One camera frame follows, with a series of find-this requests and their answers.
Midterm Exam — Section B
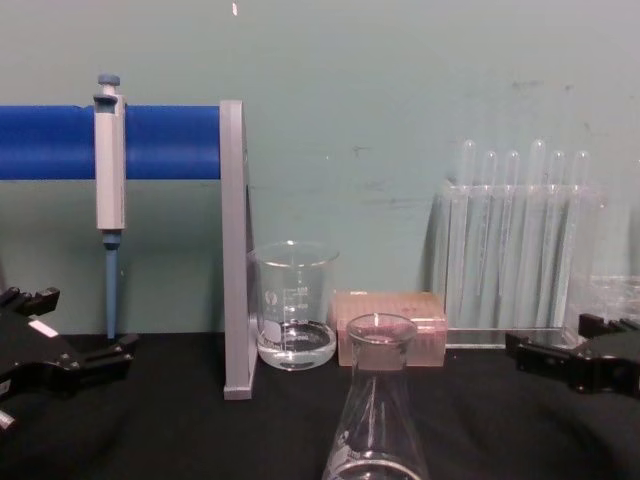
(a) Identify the grey stand upright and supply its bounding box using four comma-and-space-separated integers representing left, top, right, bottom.
218, 99, 258, 402

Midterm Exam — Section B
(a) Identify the clear glass beaker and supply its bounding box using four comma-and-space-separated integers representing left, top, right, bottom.
247, 240, 342, 372

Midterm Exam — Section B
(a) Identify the black table cloth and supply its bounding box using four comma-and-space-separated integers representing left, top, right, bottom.
0, 327, 640, 480

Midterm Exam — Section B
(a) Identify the clear glass test tube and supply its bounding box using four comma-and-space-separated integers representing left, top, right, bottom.
480, 150, 500, 301
499, 150, 521, 301
567, 150, 591, 321
522, 138, 548, 314
544, 150, 567, 314
461, 138, 479, 304

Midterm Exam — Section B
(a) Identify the grey and blue pipette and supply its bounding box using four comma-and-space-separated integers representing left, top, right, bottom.
92, 72, 128, 342

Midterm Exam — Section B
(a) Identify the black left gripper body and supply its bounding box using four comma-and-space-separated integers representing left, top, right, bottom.
0, 302, 76, 401

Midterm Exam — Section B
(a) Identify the pink pipette tip box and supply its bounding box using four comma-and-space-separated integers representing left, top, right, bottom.
329, 290, 448, 370

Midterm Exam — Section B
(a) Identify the clear acrylic tube rack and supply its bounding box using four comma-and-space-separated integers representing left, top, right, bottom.
430, 180, 610, 350

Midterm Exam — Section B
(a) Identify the clear glass conical flask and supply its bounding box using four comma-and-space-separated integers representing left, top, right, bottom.
321, 313, 432, 480

